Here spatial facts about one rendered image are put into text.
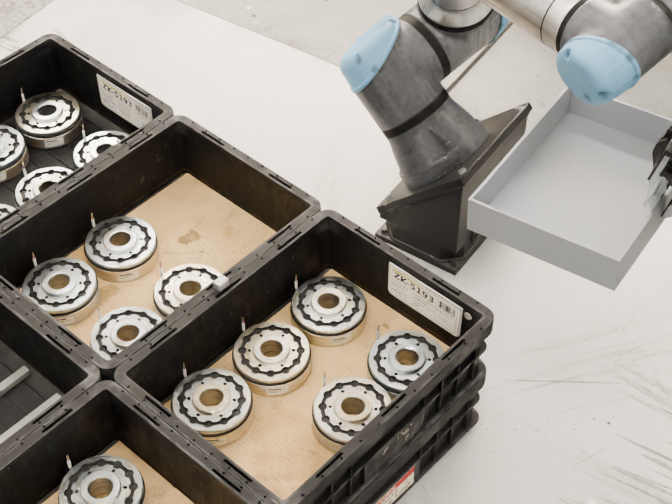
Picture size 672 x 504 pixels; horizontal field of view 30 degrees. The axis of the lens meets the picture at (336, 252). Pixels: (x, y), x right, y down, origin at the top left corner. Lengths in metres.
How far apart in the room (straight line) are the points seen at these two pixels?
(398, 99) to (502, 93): 1.56
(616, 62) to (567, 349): 0.69
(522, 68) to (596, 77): 2.22
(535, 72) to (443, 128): 1.63
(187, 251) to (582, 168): 0.58
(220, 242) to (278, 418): 0.33
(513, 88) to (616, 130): 1.73
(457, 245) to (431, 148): 0.16
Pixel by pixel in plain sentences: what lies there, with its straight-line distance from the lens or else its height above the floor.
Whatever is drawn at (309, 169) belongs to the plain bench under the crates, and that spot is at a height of 0.70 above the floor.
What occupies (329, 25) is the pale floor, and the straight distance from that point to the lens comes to 3.63.
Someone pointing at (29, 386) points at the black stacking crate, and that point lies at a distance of 1.71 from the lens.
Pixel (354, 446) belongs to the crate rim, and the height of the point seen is 0.93.
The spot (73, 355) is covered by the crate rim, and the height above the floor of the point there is 0.93.
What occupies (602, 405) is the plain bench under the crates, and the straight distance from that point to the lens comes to 1.84.
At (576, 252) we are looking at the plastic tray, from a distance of 1.50.
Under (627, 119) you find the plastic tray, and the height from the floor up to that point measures 1.07.
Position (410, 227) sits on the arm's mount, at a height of 0.75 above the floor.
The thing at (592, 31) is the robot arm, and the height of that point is 1.38.
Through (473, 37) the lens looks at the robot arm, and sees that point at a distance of 1.91.
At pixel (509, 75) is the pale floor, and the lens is 3.48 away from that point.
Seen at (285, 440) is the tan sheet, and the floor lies 0.83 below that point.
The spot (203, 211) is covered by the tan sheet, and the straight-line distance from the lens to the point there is 1.88.
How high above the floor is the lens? 2.15
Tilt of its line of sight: 46 degrees down
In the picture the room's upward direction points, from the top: straight up
